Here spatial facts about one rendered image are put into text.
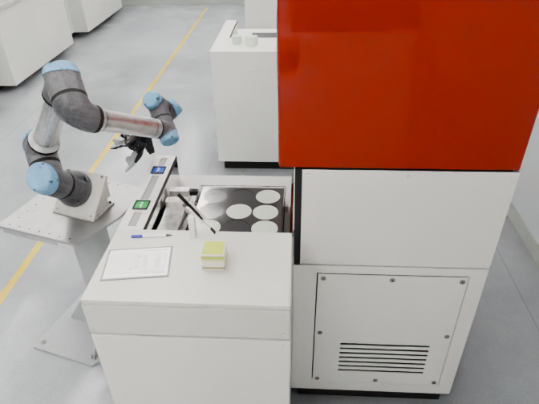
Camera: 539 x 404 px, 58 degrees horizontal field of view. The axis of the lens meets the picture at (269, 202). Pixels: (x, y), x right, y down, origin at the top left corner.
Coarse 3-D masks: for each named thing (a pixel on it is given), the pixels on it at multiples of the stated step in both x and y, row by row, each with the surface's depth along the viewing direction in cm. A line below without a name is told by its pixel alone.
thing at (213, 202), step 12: (204, 192) 201; (216, 192) 201; (228, 192) 201; (240, 192) 201; (252, 192) 200; (204, 204) 194; (216, 204) 194; (228, 204) 193; (252, 204) 193; (264, 204) 193; (276, 204) 193; (216, 216) 187; (228, 216) 187; (252, 216) 186; (276, 216) 186; (228, 228) 180; (240, 228) 180
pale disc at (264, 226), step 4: (264, 220) 184; (268, 220) 184; (256, 224) 182; (260, 224) 182; (264, 224) 182; (268, 224) 182; (272, 224) 182; (276, 224) 182; (252, 228) 180; (256, 228) 180; (260, 228) 180; (264, 228) 180; (268, 228) 180; (272, 228) 180; (276, 228) 180
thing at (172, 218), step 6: (186, 198) 201; (168, 210) 194; (174, 210) 194; (180, 210) 194; (162, 216) 191; (168, 216) 191; (174, 216) 191; (180, 216) 190; (162, 222) 188; (168, 222) 188; (174, 222) 187; (180, 222) 189; (162, 228) 184; (168, 228) 184; (174, 228) 184
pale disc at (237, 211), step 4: (236, 204) 193; (240, 204) 193; (244, 204) 193; (228, 208) 191; (232, 208) 191; (236, 208) 191; (240, 208) 191; (244, 208) 191; (248, 208) 191; (228, 212) 189; (232, 212) 189; (236, 212) 189; (240, 212) 189; (244, 212) 189; (248, 212) 189; (232, 216) 187; (236, 216) 186; (240, 216) 186; (244, 216) 186
